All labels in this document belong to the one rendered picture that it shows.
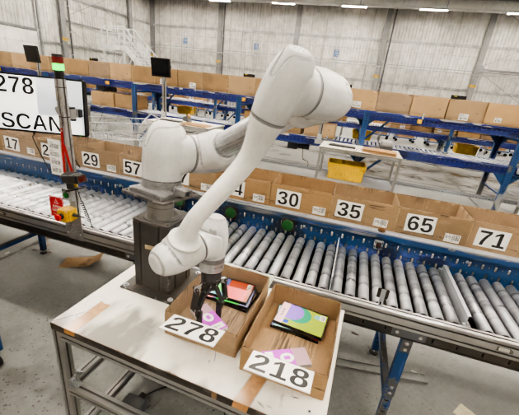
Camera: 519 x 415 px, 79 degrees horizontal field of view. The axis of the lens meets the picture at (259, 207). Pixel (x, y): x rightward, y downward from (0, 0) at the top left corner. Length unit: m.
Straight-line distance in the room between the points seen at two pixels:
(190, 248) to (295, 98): 0.50
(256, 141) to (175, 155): 0.46
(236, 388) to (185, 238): 0.49
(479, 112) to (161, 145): 5.99
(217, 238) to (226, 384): 0.46
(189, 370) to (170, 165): 0.71
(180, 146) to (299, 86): 0.59
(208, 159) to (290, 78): 0.59
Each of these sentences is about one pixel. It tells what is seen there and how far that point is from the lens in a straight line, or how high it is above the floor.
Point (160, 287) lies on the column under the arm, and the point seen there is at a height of 0.78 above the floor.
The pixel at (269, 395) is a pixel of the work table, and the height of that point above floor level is 0.75.
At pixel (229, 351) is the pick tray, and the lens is 1.19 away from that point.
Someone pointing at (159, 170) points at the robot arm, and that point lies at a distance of 1.24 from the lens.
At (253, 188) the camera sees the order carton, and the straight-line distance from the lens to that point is 2.08.
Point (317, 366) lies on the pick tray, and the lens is 1.22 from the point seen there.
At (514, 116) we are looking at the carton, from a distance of 6.87.
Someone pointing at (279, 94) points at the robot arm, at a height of 1.61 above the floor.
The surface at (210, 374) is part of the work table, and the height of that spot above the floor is 0.75.
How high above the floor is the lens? 1.63
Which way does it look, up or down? 21 degrees down
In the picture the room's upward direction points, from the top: 6 degrees clockwise
